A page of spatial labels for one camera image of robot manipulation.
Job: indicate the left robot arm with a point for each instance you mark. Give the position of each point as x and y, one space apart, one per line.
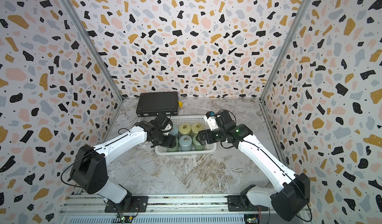
89 169

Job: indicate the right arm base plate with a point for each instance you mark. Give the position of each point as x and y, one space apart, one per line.
237 203

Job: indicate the green tea canister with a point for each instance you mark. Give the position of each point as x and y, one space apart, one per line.
174 149
197 145

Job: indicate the white plastic basket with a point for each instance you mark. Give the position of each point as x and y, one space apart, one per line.
191 119

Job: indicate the blue tea canister front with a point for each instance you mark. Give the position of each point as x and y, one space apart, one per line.
186 143

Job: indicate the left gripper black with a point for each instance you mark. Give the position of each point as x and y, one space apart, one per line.
171 142

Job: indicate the aluminium front rail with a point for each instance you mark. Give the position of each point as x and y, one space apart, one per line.
164 209

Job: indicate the blue tea canister back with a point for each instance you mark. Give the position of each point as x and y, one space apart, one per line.
174 131

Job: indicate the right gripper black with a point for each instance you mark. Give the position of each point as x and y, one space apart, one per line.
208 133

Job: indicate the yellow-green tea canister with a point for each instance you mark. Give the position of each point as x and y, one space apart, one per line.
197 127
185 129

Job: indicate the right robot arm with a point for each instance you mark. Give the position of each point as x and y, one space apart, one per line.
290 192

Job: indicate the blue tea canister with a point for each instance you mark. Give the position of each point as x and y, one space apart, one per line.
174 131
186 143

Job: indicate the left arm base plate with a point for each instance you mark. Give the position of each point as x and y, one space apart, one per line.
130 204

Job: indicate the black briefcase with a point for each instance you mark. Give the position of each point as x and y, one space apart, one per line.
151 104

